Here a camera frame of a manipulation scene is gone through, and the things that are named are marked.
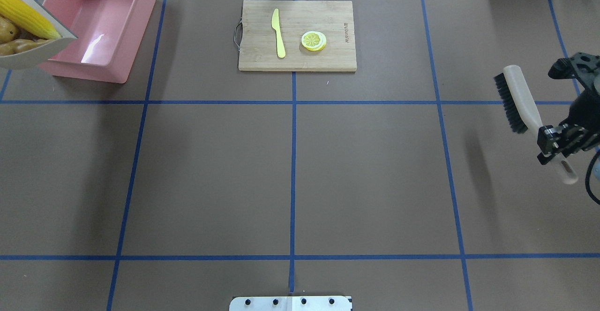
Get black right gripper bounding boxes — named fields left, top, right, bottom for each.
left=537, top=52, right=600, bottom=165

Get beige hand brush black bristles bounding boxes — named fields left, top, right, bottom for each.
left=494, top=65, right=578, bottom=184

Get beige plastic dustpan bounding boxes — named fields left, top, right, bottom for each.
left=0, top=0, right=77, bottom=69

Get tan toy ginger root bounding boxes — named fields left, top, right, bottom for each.
left=0, top=39, right=54, bottom=57

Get yellow toy corn cob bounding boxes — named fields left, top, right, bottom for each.
left=0, top=0, right=61, bottom=39

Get brown toy potato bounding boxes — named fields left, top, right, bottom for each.
left=0, top=16, right=21, bottom=44

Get pink plastic bin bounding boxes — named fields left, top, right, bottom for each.
left=39, top=0, right=156, bottom=83

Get yellow lemon slice toy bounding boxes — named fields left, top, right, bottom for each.
left=300, top=31, right=327, bottom=52

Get yellow plastic knife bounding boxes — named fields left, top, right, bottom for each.
left=271, top=8, right=286, bottom=59

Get white mounting plate with bolts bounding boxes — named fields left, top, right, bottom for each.
left=229, top=296, right=353, bottom=311

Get wooden cutting board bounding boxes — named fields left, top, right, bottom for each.
left=238, top=0, right=357, bottom=72

